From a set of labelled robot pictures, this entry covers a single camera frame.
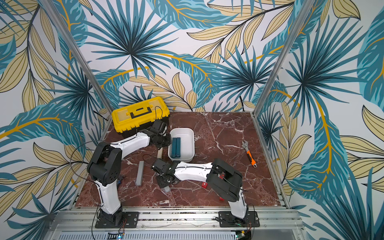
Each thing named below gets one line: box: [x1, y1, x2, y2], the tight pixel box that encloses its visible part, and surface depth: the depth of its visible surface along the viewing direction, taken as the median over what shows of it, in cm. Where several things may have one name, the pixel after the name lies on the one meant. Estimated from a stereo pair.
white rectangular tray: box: [168, 128, 195, 162], surface depth 100 cm
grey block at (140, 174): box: [136, 160, 145, 186], surface depth 87 cm
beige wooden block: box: [157, 147, 163, 159], surface depth 96 cm
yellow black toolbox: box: [111, 96, 170, 138], surface depth 97 cm
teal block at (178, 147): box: [176, 137, 181, 158], surface depth 98 cm
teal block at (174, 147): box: [172, 137, 177, 158], surface depth 97 cm
